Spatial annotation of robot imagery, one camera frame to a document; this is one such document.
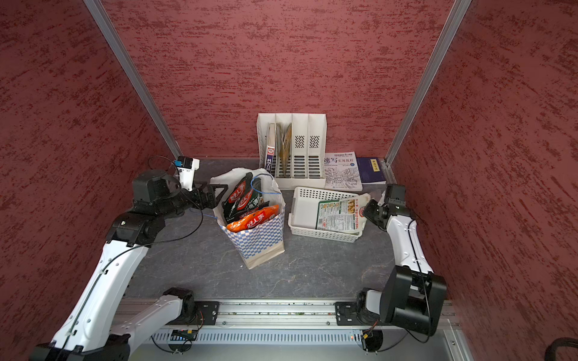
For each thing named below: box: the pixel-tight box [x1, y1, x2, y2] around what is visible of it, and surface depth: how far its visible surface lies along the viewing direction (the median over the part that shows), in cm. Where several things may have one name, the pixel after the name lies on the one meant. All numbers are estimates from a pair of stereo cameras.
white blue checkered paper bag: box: [209, 167, 286, 270], surface depth 77 cm
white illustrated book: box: [324, 151, 363, 192], surface depth 116 cm
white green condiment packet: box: [315, 193, 372, 234], surface depth 94 cm
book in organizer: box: [264, 122, 276, 173], surface depth 98 cm
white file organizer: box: [256, 112, 327, 191], surface depth 109 cm
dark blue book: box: [356, 157, 387, 185], surface depth 117 cm
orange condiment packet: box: [225, 204, 280, 233], surface depth 71 cm
